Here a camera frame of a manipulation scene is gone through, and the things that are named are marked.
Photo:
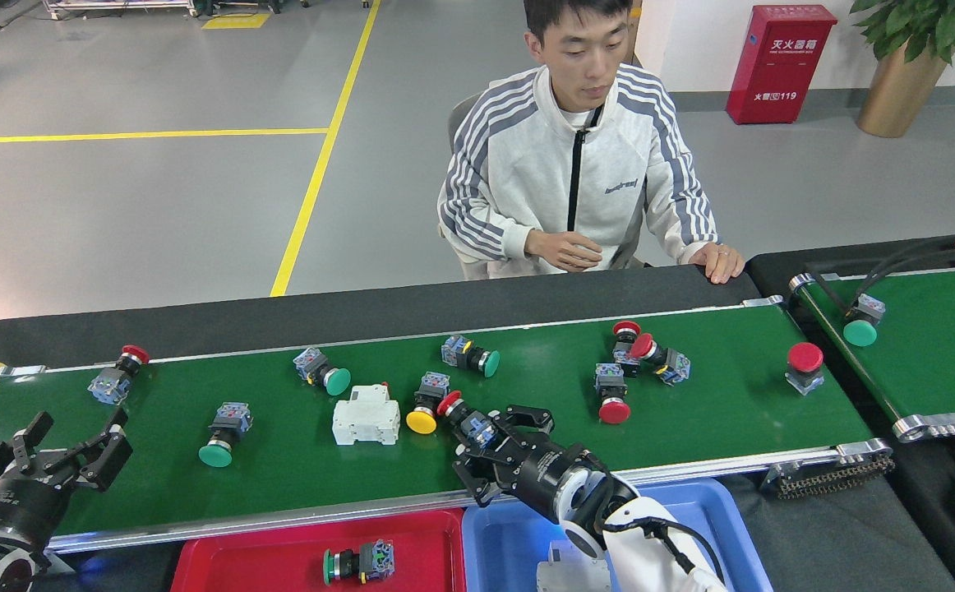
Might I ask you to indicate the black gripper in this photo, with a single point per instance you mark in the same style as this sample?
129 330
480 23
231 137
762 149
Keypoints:
9 510
547 477

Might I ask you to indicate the yellow push button switch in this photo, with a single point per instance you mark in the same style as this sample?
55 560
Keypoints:
422 421

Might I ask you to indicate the white circuit breaker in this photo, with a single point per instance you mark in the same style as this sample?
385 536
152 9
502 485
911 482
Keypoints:
560 567
366 419

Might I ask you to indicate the large red mushroom button switch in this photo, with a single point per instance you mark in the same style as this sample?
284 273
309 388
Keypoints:
805 358

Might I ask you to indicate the blue plastic tray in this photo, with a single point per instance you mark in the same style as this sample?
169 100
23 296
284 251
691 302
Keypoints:
502 551

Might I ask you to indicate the green conveyor belt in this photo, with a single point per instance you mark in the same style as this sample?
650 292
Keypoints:
732 411
938 362

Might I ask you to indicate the red plastic tray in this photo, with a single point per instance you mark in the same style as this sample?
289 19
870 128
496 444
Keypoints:
264 559

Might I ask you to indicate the person's right hand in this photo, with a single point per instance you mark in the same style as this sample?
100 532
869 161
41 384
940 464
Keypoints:
564 251

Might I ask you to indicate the person's left hand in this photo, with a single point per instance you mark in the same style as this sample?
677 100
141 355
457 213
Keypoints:
720 265

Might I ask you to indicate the person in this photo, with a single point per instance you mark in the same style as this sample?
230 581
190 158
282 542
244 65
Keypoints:
543 164

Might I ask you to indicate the grey office chair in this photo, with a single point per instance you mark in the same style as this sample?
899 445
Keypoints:
459 123

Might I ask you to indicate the cardboard box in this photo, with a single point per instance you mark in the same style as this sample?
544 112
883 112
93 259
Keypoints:
634 33

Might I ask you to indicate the red fire extinguisher cabinet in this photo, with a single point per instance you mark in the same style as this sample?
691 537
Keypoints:
781 66

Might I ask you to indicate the potted plant in gold pot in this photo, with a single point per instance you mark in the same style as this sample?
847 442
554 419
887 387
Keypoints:
897 99

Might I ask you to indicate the metal frame cart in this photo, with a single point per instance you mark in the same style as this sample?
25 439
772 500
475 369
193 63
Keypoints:
116 6

